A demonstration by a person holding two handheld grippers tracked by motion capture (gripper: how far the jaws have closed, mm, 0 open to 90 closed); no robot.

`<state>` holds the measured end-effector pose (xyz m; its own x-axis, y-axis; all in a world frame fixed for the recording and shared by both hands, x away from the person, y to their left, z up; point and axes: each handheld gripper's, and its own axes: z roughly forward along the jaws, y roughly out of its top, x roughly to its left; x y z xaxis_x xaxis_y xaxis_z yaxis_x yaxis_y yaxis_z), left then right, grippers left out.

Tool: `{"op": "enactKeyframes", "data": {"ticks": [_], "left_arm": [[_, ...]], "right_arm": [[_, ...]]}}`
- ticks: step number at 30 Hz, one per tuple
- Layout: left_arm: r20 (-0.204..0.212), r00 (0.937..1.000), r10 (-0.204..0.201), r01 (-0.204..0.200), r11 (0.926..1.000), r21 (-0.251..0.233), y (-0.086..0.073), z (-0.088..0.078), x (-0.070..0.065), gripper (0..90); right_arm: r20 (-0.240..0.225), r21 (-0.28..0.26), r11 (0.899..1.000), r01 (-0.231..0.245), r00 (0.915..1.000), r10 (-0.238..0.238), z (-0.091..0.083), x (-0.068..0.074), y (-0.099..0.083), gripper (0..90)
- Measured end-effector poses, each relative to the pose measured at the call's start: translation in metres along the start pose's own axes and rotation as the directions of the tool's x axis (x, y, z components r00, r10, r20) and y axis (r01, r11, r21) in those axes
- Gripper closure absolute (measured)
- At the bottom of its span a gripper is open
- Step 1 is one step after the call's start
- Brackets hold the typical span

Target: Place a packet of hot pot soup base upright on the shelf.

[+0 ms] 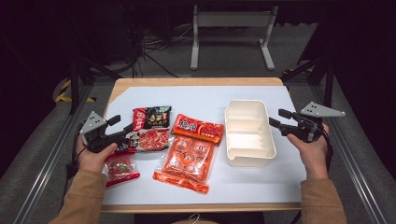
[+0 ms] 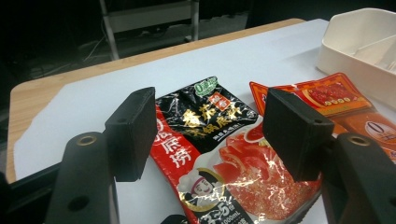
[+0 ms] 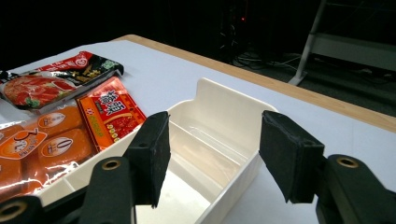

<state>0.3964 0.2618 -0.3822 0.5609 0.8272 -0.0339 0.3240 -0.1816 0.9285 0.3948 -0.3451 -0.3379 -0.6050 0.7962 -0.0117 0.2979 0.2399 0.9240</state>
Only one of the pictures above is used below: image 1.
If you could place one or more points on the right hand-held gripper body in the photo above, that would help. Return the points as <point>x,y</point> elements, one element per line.
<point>308,127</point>

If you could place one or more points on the large orange seasoning packet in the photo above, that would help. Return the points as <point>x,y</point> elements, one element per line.
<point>186,155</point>

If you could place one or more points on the grey metal stand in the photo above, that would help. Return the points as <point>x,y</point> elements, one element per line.
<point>233,19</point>

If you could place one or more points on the person's left hand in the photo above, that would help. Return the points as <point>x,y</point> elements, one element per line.
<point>91,161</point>

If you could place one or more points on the person's right hand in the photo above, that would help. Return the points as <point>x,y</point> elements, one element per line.
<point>313,158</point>

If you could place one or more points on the aluminium rail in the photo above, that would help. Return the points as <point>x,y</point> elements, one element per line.
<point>355,168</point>
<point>46,168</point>

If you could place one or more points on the black tripod stand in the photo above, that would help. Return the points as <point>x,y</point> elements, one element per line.
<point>328,84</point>
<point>74,84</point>

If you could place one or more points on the white table mat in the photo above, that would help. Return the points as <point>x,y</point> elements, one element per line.
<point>193,99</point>

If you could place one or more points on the white plastic storage box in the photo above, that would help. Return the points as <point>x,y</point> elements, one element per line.
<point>249,140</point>

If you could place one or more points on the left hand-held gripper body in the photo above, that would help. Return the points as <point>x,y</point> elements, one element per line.
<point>93,124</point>

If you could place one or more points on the black and red seasoning packet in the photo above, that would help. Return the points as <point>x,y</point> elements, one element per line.
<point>155,119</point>

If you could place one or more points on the small red clear packet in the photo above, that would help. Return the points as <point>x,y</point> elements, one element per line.
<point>121,169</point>

